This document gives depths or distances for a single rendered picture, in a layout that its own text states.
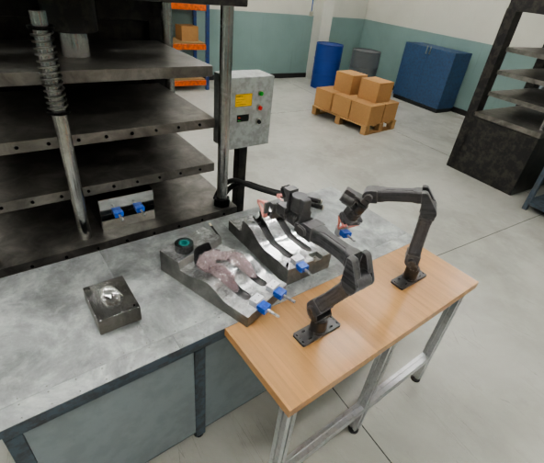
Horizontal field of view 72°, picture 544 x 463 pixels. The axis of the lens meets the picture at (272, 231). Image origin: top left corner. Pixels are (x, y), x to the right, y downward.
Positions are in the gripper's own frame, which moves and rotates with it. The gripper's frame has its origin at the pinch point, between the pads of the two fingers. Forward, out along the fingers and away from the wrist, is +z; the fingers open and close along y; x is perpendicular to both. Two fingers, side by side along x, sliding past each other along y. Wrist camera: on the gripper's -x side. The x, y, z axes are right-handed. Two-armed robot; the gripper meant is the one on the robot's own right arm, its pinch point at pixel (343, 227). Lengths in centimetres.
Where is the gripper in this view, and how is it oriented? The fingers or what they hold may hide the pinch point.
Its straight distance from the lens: 187.6
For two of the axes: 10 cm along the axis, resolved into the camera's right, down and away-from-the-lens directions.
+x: 2.9, 8.4, -4.6
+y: -9.1, 0.9, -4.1
